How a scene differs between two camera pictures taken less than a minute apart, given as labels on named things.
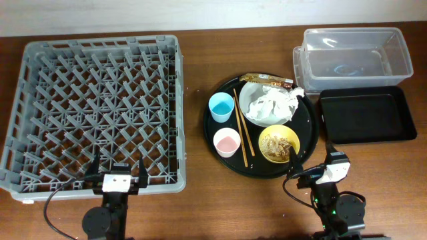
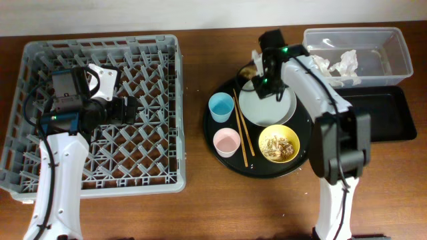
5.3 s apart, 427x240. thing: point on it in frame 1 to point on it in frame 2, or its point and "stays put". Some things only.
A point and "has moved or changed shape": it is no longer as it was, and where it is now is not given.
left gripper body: x=133 y=187 to x=113 y=111
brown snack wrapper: x=267 y=79 has moved or changed shape
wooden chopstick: x=243 y=123 stays put
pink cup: x=226 y=141 stays put
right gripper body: x=310 y=180 to x=268 y=86
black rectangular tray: x=367 y=114 stays put
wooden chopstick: x=241 y=135 stays put
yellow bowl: x=275 y=143 stays put
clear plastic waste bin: x=343 y=57 stays put
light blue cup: x=221 y=105 stays put
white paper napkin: x=275 y=103 to x=343 y=73
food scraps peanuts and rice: x=276 y=148 stays put
